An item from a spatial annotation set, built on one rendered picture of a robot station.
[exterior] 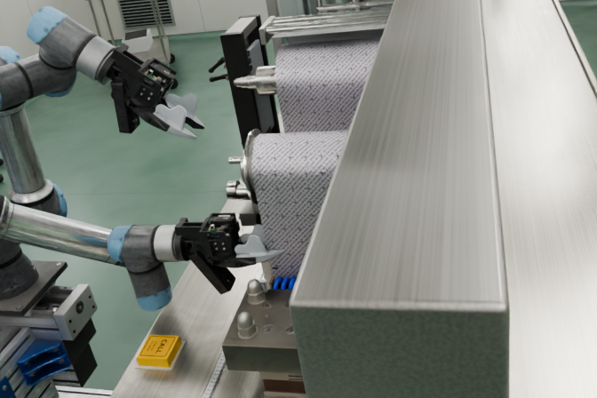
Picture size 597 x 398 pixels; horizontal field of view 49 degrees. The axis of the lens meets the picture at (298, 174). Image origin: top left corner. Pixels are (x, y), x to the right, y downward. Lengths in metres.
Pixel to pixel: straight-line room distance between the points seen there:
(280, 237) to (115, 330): 1.89
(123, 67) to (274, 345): 0.57
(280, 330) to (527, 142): 0.59
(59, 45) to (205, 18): 6.04
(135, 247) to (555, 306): 0.95
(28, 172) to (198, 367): 0.76
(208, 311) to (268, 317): 0.29
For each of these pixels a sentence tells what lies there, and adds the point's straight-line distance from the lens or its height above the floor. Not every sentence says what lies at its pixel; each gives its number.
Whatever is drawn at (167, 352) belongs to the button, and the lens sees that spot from 1.40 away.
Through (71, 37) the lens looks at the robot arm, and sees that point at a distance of 1.29.
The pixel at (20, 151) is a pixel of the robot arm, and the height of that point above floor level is 1.19.
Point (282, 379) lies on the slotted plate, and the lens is 1.24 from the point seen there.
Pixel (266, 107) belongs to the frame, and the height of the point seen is 1.22.
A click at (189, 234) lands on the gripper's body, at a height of 1.15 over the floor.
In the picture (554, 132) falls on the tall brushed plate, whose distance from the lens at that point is 0.87.
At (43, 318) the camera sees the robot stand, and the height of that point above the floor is 0.76.
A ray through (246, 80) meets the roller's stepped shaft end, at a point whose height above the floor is 1.34.
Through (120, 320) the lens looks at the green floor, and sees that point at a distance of 3.13.
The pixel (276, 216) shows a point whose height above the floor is 1.18.
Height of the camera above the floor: 1.81
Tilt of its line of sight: 27 degrees down
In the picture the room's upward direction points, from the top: 9 degrees counter-clockwise
